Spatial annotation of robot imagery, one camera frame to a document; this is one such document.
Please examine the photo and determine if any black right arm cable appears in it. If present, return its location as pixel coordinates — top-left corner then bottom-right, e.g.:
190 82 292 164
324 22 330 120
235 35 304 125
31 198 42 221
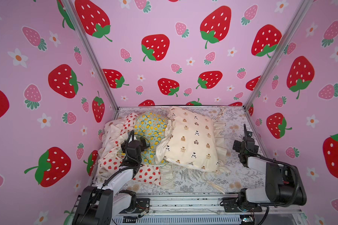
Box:
242 140 302 207

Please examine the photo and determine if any beige animal print pillow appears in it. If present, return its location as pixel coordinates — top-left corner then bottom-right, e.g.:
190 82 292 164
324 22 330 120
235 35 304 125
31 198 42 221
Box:
156 106 229 173

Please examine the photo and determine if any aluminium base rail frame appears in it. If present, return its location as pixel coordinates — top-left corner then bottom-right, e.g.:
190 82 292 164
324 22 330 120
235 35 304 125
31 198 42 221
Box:
67 192 309 225

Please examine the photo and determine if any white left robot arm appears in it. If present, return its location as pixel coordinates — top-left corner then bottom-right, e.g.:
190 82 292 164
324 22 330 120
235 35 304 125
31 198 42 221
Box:
72 132 146 225

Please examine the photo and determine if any aluminium frame corner post right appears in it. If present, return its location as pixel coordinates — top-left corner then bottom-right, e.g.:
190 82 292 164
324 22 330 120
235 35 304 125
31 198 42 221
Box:
243 0 313 112

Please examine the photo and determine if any floral pattern table mat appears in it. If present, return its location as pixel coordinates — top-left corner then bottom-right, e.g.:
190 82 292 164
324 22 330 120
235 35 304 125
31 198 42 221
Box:
117 106 265 194

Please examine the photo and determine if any cream bear print pillow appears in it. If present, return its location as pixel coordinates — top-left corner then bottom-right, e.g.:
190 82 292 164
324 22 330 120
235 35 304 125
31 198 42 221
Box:
96 117 134 182

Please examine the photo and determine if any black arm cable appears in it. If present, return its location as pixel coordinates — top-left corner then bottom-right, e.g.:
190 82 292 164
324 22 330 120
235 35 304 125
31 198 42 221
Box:
78 130 151 223
242 140 302 207

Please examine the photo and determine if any aluminium frame corner post left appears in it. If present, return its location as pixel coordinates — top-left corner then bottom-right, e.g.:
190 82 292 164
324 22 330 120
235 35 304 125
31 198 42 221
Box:
63 0 119 112

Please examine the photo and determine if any yellow lemon print pillow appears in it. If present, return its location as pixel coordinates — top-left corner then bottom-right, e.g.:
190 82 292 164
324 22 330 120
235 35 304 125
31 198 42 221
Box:
119 111 168 166

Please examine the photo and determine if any red strawberry print pillow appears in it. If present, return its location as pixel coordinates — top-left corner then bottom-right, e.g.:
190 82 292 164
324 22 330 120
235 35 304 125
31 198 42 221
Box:
96 113 161 186

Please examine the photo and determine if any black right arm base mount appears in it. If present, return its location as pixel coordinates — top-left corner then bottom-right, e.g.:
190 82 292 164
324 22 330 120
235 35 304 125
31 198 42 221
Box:
219 188 263 212

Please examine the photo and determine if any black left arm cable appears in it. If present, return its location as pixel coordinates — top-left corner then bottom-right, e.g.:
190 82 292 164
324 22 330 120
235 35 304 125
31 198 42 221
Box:
78 130 151 223

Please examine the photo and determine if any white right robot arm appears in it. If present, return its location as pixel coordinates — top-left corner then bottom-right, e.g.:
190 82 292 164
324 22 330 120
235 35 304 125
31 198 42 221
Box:
233 125 307 210

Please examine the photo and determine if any aluminium frame corner post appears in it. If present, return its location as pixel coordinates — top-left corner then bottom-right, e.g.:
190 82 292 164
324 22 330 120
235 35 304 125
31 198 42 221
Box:
243 0 313 112
63 0 119 112

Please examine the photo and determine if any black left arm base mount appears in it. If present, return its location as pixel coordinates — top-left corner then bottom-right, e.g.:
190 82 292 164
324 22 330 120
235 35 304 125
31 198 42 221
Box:
123 190 150 215

